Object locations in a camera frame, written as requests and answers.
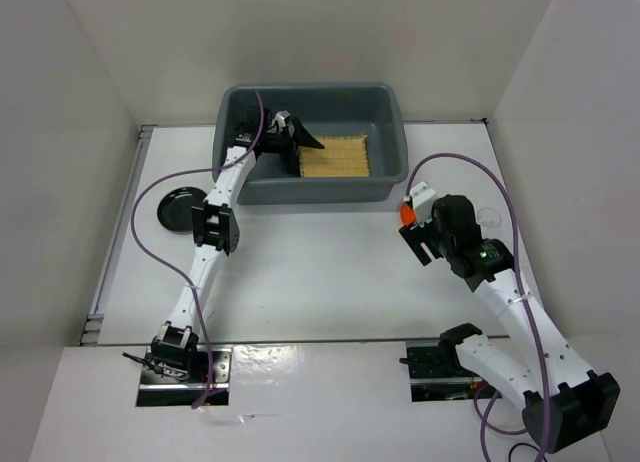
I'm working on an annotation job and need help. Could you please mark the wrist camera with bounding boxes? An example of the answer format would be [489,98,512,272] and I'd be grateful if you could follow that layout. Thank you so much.
[403,181,438,225]
[271,110,292,133]

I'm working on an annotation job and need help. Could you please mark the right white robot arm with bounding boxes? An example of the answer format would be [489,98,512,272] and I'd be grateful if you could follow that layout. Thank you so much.
[399,186,620,454]

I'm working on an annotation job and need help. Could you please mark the woven bamboo placemat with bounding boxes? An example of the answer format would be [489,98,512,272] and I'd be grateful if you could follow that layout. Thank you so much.
[299,134,371,178]

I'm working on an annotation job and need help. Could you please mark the black round plate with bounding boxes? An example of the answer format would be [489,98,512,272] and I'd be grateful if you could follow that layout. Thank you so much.
[156,186,207,234]

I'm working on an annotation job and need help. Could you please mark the orange round plate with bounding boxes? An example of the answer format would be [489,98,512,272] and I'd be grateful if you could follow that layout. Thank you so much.
[399,202,416,226]

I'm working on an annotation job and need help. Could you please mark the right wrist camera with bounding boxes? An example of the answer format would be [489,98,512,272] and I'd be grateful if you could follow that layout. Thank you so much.
[403,181,438,225]

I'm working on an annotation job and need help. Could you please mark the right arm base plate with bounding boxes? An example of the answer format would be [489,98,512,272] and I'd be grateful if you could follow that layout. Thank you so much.
[399,340,494,403]

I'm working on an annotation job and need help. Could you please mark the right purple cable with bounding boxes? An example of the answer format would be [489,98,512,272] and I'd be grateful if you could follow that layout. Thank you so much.
[404,153,556,462]

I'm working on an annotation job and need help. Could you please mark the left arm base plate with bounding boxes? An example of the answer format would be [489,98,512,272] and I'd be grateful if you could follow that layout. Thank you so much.
[133,346,232,407]

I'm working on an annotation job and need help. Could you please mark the grey plastic bin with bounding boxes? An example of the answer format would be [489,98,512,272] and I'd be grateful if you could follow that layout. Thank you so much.
[212,83,408,205]

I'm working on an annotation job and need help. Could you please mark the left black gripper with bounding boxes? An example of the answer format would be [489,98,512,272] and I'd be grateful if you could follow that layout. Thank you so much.
[261,117,324,173]

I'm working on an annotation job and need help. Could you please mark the clear glass cup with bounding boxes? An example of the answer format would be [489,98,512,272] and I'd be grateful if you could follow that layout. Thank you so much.
[477,207,502,229]

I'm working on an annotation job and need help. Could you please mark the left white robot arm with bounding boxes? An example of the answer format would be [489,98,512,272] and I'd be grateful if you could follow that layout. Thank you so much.
[151,107,324,382]

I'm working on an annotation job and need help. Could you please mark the purple cable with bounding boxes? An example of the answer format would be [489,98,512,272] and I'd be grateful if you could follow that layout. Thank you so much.
[404,153,556,462]
[131,89,266,411]

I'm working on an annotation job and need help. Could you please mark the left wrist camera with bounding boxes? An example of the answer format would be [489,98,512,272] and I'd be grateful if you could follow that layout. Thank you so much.
[271,110,292,133]

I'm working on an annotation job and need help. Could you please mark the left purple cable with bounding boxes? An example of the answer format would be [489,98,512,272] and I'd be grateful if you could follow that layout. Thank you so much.
[131,89,266,411]

